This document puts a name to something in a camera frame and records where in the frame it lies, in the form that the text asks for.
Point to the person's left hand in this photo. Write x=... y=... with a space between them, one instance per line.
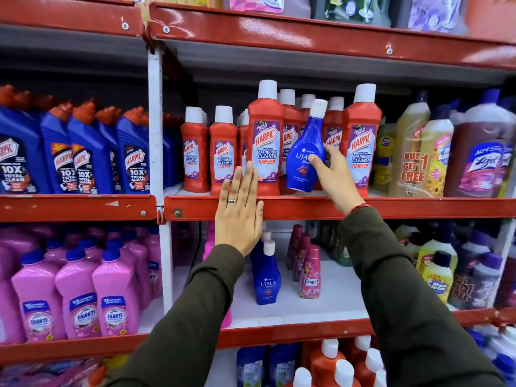
x=238 y=221

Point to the person's right hand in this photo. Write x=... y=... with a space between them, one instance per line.
x=342 y=185

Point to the pink Vanish bottle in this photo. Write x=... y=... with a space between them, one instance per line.
x=208 y=241

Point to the green cleaner bottles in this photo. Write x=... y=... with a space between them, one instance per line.
x=342 y=253

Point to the yellow buy-one-get-one bottles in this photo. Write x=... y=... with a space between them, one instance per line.
x=407 y=128

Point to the row of red Harpic bottles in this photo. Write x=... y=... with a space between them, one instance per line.
x=266 y=108

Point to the yellow Max Kleen bottles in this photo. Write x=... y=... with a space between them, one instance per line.
x=437 y=278

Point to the red metal shelf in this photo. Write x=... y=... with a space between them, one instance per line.
x=282 y=36
x=60 y=16

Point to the red Bactin bottles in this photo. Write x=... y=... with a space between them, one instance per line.
x=322 y=364

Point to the row of pink Shakti bottles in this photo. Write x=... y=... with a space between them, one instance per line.
x=76 y=274

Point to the row of blue Harpic bottles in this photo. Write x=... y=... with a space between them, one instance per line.
x=92 y=132

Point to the person's right forearm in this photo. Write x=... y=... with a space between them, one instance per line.
x=411 y=310

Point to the person's left forearm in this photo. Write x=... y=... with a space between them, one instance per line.
x=181 y=330

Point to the white metal shelf upright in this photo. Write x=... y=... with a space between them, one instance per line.
x=502 y=253
x=155 y=116

